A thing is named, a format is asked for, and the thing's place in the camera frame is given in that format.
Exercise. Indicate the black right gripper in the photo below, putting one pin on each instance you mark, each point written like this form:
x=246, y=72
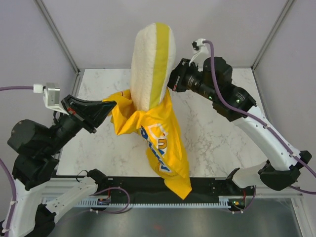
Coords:
x=177, y=78

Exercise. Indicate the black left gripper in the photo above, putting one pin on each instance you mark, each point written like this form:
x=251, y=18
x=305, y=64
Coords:
x=91, y=113

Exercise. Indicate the white pillow yellow piping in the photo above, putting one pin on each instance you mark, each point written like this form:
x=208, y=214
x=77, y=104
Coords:
x=152, y=62

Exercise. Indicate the yellow pillowcase with logo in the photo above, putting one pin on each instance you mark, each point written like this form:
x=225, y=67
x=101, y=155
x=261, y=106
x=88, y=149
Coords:
x=160, y=129

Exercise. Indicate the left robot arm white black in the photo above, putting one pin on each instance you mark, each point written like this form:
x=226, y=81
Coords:
x=36, y=146

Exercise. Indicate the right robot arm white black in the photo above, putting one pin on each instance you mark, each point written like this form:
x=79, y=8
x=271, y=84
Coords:
x=284, y=162

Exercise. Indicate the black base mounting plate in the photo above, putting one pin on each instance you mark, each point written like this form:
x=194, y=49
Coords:
x=152, y=190

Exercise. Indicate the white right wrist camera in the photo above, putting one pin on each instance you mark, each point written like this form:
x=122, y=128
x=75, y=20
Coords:
x=200, y=52

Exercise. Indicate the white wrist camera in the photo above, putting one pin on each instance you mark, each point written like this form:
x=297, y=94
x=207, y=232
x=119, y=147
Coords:
x=200, y=52
x=51, y=96

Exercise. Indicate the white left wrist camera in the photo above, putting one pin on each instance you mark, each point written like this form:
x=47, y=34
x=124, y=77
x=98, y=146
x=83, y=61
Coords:
x=51, y=96

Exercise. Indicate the aluminium front frame rail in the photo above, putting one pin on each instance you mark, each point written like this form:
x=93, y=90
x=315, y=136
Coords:
x=57, y=186

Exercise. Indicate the left aluminium corner post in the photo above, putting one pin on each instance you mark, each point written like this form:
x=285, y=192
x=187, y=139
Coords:
x=56, y=33

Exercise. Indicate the aluminium corner post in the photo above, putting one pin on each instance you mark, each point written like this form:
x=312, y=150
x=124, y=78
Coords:
x=56, y=33
x=273, y=32

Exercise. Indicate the right aluminium corner post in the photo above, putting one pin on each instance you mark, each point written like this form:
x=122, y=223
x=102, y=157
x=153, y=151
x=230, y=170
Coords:
x=273, y=32

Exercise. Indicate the white slotted cable duct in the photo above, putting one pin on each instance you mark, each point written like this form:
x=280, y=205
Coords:
x=97, y=203

